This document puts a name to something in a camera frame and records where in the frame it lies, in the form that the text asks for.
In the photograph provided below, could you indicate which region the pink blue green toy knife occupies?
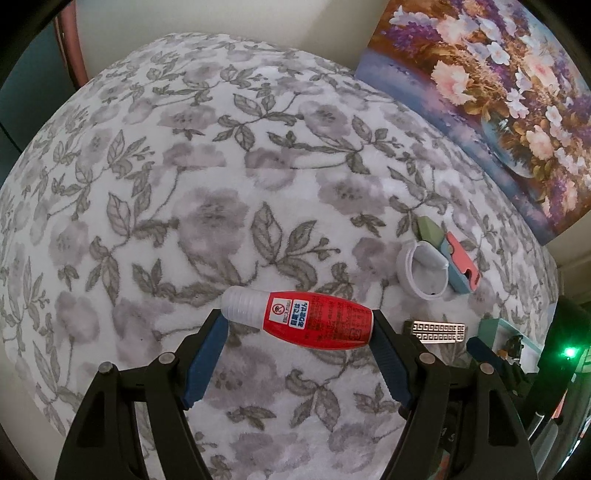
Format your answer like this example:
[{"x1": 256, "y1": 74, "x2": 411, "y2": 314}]
[{"x1": 418, "y1": 216, "x2": 481, "y2": 294}]

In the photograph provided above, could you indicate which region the teal white shallow box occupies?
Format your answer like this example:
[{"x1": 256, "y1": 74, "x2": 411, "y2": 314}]
[{"x1": 478, "y1": 318, "x2": 542, "y2": 373}]

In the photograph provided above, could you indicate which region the floral grey white blanket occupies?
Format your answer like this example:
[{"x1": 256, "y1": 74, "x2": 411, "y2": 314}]
[{"x1": 1, "y1": 34, "x2": 558, "y2": 456}]

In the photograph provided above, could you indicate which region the floral painting canvas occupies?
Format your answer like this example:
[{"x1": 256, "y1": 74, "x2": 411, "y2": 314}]
[{"x1": 356, "y1": 1, "x2": 590, "y2": 244}]

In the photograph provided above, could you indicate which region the greek pattern lighter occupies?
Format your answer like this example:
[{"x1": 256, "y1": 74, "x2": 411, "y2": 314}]
[{"x1": 404, "y1": 320, "x2": 467, "y2": 344}]

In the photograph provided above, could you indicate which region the red white glue bottle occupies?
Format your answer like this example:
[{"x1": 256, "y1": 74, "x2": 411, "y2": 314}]
[{"x1": 221, "y1": 286, "x2": 374, "y2": 350}]

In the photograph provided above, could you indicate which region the pink chair frame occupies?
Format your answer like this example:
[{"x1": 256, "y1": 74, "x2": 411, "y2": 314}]
[{"x1": 53, "y1": 1, "x2": 89, "y2": 89}]

